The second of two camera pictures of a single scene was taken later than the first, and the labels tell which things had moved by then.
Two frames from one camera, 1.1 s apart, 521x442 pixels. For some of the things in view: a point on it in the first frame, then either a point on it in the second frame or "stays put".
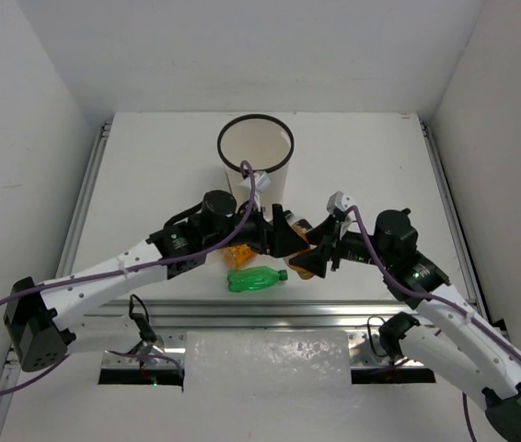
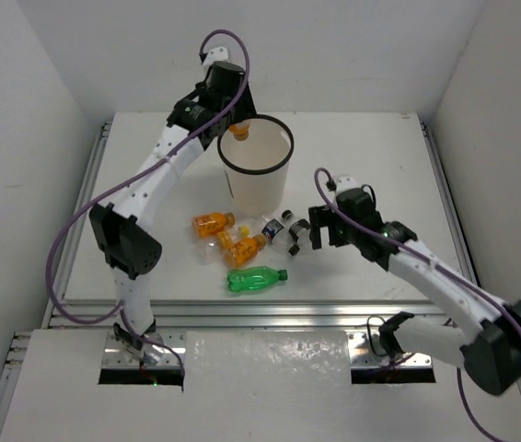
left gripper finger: x=286 y=243 to x=245 y=108
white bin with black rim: x=257 y=143 stays put
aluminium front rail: x=252 y=316 stays put
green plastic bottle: x=251 y=278 stays put
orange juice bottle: x=303 y=237 to x=240 y=130
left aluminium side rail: x=66 y=264 stays put
